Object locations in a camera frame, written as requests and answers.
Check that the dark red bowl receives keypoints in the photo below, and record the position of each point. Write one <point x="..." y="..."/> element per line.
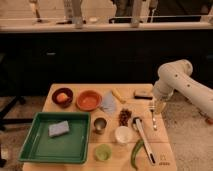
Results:
<point x="68" y="92"/>

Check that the yellow banana piece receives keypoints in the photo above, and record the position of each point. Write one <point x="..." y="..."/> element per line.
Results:
<point x="118" y="96"/>

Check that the orange plastic bowl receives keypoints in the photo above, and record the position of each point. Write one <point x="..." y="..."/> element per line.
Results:
<point x="88" y="100"/>

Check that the black and tan eraser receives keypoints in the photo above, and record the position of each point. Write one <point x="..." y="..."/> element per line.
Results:
<point x="141" y="94"/>

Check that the orange fruit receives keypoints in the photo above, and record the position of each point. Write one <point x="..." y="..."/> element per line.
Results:
<point x="61" y="97"/>

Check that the green chili pepper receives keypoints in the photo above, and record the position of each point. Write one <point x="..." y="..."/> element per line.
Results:
<point x="139" y="144"/>

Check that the green plastic tray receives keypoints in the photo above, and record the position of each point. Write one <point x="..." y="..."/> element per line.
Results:
<point x="68" y="148"/>

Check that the blue sponge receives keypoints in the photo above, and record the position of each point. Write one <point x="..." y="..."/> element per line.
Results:
<point x="58" y="129"/>

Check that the grey cloth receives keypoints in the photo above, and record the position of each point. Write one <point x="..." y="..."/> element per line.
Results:
<point x="108" y="104"/>

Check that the white cup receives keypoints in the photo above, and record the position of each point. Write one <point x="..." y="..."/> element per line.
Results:
<point x="123" y="135"/>

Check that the green plastic cup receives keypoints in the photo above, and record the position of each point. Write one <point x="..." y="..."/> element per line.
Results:
<point x="102" y="152"/>

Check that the red grape bunch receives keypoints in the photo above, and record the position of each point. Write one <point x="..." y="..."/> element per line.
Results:
<point x="124" y="116"/>

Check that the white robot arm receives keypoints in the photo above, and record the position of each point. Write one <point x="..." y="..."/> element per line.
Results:
<point x="177" y="76"/>

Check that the small metal cup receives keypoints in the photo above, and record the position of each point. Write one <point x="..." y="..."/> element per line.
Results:
<point x="100" y="125"/>

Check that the black office chair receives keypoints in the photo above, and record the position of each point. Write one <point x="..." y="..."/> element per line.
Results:
<point x="10" y="105"/>

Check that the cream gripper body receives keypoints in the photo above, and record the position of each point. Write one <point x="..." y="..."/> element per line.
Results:
<point x="158" y="106"/>

